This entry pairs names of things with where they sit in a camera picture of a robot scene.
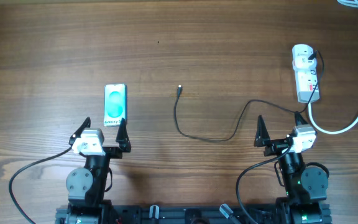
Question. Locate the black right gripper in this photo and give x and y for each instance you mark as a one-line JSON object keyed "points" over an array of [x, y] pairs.
{"points": [[263, 137]]}

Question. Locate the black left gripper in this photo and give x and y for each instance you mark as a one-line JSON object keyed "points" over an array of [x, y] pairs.
{"points": [[121, 138]]}

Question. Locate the teal Galaxy smartphone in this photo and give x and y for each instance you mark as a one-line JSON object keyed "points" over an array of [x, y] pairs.
{"points": [[115, 104]]}

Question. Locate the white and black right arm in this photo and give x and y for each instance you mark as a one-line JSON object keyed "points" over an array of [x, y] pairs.
{"points": [[305, 183]]}

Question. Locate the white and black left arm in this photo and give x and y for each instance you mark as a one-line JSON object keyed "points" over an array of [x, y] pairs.
{"points": [[86, 185]]}

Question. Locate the white USB charger plug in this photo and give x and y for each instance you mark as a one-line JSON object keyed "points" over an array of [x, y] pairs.
{"points": [[302, 62]]}

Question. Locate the white power strip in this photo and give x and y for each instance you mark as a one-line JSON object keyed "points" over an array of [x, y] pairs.
{"points": [[305, 80]]}

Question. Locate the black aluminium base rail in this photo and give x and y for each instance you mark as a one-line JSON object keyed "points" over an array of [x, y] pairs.
{"points": [[261, 213]]}

